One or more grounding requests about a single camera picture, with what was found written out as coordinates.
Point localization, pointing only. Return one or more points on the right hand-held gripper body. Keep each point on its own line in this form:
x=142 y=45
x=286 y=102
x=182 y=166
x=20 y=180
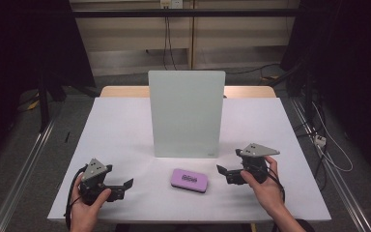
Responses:
x=257 y=150

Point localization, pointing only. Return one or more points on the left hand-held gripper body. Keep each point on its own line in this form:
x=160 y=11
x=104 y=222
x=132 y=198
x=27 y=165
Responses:
x=94 y=169

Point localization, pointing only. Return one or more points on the purple whiteboard eraser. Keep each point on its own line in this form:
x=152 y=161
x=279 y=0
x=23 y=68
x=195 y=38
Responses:
x=189 y=180

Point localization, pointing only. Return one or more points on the person's right hand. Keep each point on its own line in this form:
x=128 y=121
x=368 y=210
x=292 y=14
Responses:
x=269 y=195

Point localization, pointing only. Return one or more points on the person's left hand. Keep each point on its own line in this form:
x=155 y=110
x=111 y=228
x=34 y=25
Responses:
x=83 y=217

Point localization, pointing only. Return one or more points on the black pen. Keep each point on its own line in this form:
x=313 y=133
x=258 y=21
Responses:
x=67 y=137

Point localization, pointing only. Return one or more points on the white table cover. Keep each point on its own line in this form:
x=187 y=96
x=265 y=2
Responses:
x=125 y=129

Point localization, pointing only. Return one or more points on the white power adapter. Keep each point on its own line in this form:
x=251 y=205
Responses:
x=320 y=140

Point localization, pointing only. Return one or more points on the frosted glass whiteboard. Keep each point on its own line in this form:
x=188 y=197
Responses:
x=186 y=112

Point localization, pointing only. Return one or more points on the wooden table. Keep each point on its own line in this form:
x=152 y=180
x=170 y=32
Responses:
x=125 y=92

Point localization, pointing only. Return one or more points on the black metal stand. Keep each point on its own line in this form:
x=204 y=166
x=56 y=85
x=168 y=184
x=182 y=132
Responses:
x=43 y=106

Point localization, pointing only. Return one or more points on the black curtain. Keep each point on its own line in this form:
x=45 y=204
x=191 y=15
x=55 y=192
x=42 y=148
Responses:
x=19 y=48
x=351 y=64

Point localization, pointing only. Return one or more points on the black horizontal bar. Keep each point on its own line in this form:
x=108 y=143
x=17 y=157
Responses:
x=206 y=13

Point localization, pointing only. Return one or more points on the aluminium floor rail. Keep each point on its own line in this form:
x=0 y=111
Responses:
x=19 y=180
x=335 y=183

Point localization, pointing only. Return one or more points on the white wall socket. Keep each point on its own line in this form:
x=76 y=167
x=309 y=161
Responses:
x=171 y=3

